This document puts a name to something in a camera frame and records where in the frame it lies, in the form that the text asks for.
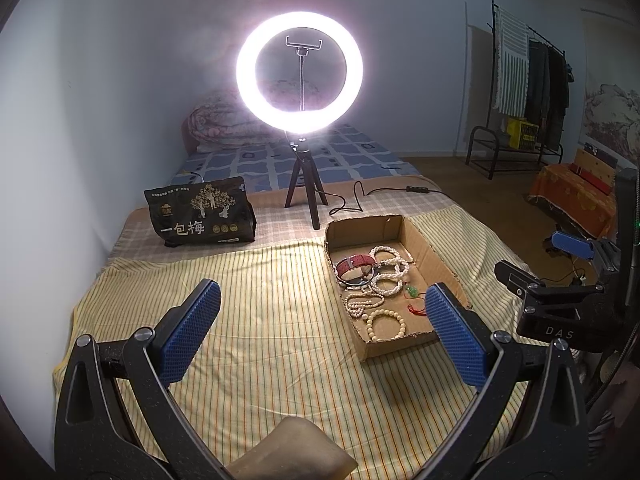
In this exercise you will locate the grey hanging garment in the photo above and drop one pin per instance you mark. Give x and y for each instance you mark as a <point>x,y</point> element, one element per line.
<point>537,80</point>

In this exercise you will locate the tan cloth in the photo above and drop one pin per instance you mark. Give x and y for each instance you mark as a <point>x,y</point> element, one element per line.
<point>287,450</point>

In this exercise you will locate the yellow plastic crate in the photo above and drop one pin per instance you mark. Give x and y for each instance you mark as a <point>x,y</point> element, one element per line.
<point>522,132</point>

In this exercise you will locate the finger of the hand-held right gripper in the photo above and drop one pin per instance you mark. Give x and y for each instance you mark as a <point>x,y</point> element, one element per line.
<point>517,276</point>
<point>572,245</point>

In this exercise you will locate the pale plaid bed sheet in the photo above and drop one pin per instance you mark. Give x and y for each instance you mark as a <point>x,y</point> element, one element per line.
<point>270,220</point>

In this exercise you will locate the orange cloth covered furniture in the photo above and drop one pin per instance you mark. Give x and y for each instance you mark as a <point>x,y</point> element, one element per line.
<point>570,200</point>

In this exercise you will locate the yellow striped cloth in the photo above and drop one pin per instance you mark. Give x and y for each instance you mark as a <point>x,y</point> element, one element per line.
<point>250,300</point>

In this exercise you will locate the black printed snack bag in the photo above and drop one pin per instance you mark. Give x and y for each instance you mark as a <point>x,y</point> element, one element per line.
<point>200,215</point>

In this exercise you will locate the red box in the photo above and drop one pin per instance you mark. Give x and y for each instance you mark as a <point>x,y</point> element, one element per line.
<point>595,175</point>

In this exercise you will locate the striped hanging towel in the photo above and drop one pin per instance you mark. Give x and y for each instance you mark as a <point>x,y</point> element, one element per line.
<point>510,60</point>

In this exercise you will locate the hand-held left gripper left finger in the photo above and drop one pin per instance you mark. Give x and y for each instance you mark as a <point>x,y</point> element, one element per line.
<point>192,330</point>

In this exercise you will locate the landscape wall picture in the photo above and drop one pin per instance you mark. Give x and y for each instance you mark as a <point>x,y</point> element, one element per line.
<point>610,110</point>

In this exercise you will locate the black clothes rack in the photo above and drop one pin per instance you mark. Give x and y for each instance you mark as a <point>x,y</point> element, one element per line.
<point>493,35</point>

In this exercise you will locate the black hanging garment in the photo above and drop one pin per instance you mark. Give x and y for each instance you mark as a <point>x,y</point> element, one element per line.
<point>559,95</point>

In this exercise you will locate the blue patterned bed sheet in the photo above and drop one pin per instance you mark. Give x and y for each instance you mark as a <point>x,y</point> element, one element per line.
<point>250,160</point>

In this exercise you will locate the folded floral quilt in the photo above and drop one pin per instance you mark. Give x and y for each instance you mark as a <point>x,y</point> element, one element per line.
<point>215,125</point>

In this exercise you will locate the brown cardboard box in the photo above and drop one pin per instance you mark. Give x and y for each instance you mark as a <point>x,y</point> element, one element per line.
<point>395,347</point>

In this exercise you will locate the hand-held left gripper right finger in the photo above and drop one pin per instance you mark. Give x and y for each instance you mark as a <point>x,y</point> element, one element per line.
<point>457,340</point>

